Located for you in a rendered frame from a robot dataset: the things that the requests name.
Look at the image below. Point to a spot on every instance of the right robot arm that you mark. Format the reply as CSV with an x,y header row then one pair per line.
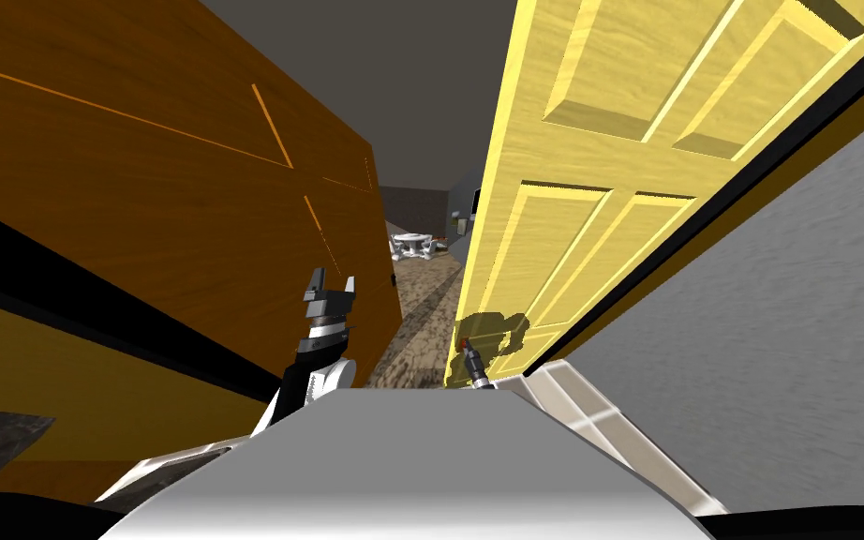
x,y
484,382

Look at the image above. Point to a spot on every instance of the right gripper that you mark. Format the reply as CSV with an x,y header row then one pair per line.
x,y
473,361

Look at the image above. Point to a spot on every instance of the yellow panelled door leaf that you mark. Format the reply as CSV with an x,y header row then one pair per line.
x,y
589,225

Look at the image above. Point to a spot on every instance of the white round table with chairs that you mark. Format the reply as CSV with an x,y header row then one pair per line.
x,y
412,245

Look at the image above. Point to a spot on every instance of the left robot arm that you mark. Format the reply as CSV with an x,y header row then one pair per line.
x,y
310,375

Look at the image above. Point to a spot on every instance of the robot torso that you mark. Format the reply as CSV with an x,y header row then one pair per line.
x,y
409,465

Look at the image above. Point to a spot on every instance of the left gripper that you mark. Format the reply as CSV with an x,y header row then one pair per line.
x,y
329,306

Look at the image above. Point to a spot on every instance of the brown wooden cupboard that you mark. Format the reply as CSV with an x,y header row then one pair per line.
x,y
140,187

